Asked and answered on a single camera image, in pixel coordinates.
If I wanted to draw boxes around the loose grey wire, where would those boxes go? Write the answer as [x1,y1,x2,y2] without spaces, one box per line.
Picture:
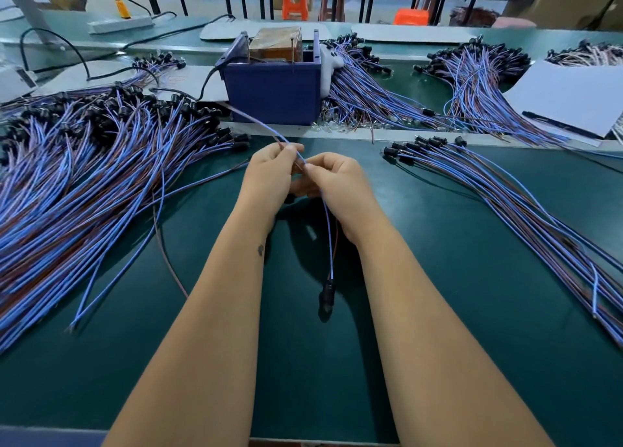
[151,203,189,300]

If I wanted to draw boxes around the pile of wired lamps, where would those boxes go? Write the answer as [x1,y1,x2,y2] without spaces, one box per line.
[382,135,623,350]
[0,81,252,355]

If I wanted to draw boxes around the blue plastic tester box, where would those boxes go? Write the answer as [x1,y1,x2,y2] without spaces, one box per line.
[219,31,324,126]

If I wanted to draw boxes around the blue brown plug cable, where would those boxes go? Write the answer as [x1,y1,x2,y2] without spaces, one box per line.
[219,106,340,322]

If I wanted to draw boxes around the person's right forearm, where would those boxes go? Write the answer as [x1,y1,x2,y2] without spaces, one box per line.
[358,232,556,447]

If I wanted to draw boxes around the black power cable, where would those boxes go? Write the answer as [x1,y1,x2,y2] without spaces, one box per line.
[19,13,237,83]

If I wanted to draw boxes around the person's right hand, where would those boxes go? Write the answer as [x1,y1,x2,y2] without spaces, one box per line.
[290,152,387,250]

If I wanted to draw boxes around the white flat mat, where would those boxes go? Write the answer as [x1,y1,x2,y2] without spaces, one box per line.
[199,19,352,42]
[350,23,480,44]
[34,62,230,104]

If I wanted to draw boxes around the pink plastic stool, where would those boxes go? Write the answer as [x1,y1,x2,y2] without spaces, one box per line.
[489,16,537,30]

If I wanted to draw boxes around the white paper sheet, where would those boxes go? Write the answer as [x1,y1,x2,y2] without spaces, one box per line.
[503,60,623,141]

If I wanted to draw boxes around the brown cardboard block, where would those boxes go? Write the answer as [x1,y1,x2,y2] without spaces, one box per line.
[248,27,303,63]

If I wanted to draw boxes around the white power strip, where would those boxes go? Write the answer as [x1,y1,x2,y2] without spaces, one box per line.
[88,15,157,36]

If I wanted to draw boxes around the black pen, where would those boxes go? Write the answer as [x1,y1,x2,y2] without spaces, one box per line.
[522,111,605,141]

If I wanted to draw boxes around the person's left forearm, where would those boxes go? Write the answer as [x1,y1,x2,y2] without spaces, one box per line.
[102,218,284,447]

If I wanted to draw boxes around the white plastic device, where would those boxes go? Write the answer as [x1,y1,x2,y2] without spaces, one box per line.
[0,62,38,104]

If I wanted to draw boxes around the orange plastic stool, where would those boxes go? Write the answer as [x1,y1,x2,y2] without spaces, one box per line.
[393,8,430,27]
[282,0,310,21]

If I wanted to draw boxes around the person's left hand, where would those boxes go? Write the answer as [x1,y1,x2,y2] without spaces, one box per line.
[236,142,307,233]

